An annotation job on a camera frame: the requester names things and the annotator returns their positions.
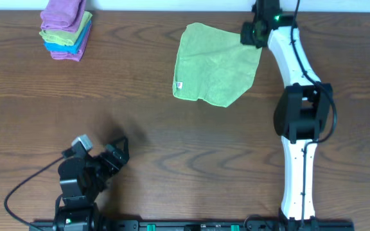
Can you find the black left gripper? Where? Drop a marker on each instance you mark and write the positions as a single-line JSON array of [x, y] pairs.
[[113, 154]]

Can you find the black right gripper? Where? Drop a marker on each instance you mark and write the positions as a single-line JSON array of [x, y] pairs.
[[247, 35]]

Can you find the light green microfiber cloth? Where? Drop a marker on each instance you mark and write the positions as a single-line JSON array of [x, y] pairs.
[[212, 65]]

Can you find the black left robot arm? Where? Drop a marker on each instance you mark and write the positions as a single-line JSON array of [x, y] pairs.
[[83, 178]]

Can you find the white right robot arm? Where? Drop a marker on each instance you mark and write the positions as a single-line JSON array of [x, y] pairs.
[[302, 110]]

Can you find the folded purple bottom cloth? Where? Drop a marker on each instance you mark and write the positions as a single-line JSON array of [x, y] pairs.
[[61, 55]]

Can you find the folded blue cloth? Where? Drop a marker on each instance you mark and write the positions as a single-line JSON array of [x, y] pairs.
[[78, 45]]

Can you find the folded olive green cloth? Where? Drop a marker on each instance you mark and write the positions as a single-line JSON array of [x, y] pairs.
[[65, 38]]

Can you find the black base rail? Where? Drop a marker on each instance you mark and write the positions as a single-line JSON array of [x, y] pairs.
[[253, 225]]

